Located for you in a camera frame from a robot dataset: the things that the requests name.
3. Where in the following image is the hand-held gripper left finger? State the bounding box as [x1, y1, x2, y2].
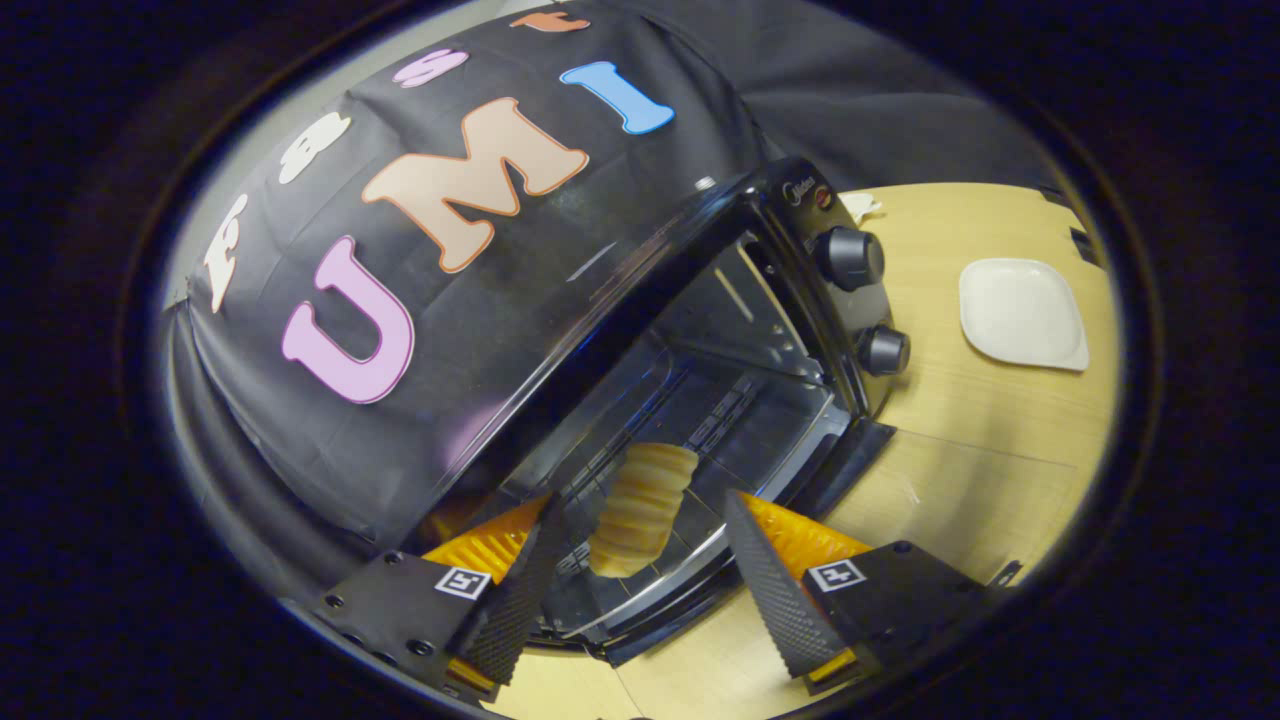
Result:
[310, 492, 573, 701]

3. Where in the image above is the black toaster oven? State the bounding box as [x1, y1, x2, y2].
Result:
[400, 155, 913, 668]

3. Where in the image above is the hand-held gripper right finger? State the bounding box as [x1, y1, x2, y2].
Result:
[722, 490, 1001, 693]

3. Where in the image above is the white square plate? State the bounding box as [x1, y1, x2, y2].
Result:
[958, 258, 1091, 373]

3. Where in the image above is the ridged bread roll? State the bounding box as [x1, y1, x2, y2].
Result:
[587, 443, 701, 580]

